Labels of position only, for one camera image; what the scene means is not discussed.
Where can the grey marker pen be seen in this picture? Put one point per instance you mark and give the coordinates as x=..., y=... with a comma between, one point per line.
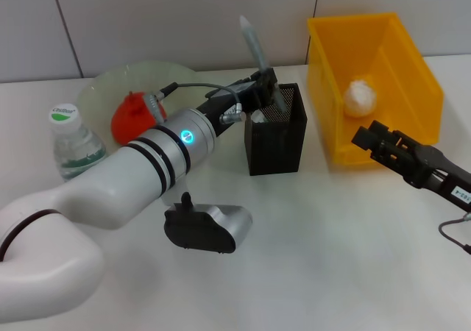
x=254, y=40

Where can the clear green-label water bottle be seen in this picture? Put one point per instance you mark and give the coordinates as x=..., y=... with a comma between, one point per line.
x=64, y=114

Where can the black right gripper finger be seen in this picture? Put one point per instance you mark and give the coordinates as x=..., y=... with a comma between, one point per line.
x=362, y=139
x=386, y=132

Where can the green utility knife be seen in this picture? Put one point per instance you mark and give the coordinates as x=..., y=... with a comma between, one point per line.
x=259, y=117

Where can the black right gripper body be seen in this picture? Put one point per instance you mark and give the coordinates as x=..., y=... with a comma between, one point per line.
x=445, y=178

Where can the white paper ball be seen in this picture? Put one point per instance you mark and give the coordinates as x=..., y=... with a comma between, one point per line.
x=360, y=97

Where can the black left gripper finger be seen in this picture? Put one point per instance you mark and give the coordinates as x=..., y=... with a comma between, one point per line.
x=262, y=86
x=275, y=81

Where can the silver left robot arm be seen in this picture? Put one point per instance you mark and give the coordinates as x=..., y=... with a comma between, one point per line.
x=103, y=191

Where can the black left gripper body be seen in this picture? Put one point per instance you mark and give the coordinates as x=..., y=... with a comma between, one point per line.
x=228, y=101

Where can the pale green glass fruit plate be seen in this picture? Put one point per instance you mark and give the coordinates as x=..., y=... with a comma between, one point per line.
x=176, y=77

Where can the black mesh pen holder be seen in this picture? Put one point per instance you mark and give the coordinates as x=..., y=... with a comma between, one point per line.
x=276, y=151

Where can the yellow plastic bin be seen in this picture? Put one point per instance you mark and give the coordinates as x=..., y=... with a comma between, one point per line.
x=331, y=70

